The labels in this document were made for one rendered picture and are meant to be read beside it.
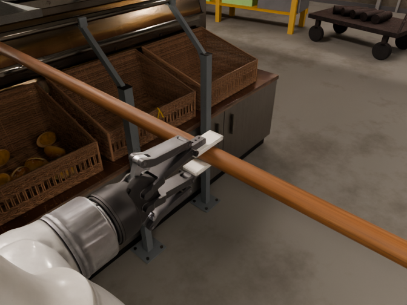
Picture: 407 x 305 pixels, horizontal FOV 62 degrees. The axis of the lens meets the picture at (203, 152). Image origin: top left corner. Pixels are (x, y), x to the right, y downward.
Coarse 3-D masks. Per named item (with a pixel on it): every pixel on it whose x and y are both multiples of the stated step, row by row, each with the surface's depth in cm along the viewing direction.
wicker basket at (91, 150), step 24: (0, 96) 146; (24, 96) 152; (48, 96) 150; (0, 120) 147; (48, 120) 162; (72, 120) 143; (0, 144) 149; (24, 144) 156; (72, 144) 156; (96, 144) 137; (0, 168) 145; (48, 168) 125; (96, 168) 142; (24, 192) 122; (48, 192) 129; (0, 216) 118
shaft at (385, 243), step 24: (0, 48) 90; (48, 72) 77; (96, 96) 68; (144, 120) 61; (240, 168) 51; (264, 192) 49; (288, 192) 46; (312, 216) 45; (336, 216) 43; (360, 240) 42; (384, 240) 40
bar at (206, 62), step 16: (160, 0) 151; (80, 16) 125; (96, 16) 130; (176, 16) 157; (16, 32) 110; (32, 32) 114; (192, 32) 157; (96, 48) 127; (208, 64) 158; (208, 80) 163; (128, 96) 128; (208, 96) 168; (208, 112) 173; (128, 128) 135; (208, 128) 179; (128, 144) 141; (208, 176) 199; (208, 192) 207; (208, 208) 206; (144, 240) 176; (144, 256) 178
